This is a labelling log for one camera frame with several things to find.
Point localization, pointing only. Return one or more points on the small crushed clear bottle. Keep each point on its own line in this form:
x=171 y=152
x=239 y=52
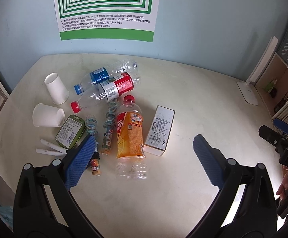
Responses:
x=91 y=125

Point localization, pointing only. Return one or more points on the red label water bottle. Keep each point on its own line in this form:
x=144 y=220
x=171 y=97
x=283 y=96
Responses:
x=107 y=90

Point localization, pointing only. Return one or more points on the wooden bookshelf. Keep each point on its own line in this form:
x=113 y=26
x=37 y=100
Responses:
x=272 y=86

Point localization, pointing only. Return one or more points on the green metal tin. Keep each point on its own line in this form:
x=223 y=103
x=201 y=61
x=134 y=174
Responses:
x=70 y=132

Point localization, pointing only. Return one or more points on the blue label water bottle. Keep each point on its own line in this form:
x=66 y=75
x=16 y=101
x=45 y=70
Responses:
x=105 y=73

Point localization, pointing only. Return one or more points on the white paper cup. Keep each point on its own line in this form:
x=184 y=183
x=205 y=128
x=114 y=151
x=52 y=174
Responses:
x=56 y=88
x=47 y=116

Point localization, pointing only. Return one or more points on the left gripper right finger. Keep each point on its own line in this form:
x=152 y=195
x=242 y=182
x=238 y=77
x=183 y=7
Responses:
x=245 y=205

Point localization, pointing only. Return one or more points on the small orange label vial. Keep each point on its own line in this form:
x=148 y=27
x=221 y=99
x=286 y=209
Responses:
x=95 y=164

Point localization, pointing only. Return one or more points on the white cardboard box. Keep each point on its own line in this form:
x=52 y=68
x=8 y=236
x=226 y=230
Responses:
x=159 y=132

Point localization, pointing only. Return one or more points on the orange label drink bottle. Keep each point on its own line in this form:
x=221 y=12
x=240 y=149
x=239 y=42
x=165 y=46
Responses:
x=130 y=156

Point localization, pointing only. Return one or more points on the green striped wall poster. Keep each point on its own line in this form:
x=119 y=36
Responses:
x=106 y=19

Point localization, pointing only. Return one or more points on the white marker pen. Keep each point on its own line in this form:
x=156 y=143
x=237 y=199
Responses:
x=47 y=152
x=53 y=146

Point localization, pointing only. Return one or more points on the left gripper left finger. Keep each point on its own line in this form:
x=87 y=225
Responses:
x=43 y=205

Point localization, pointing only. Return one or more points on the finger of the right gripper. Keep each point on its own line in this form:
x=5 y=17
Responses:
x=272 y=137
x=281 y=125

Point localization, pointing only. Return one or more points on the person's right hand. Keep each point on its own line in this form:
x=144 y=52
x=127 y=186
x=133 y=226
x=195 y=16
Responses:
x=283 y=187

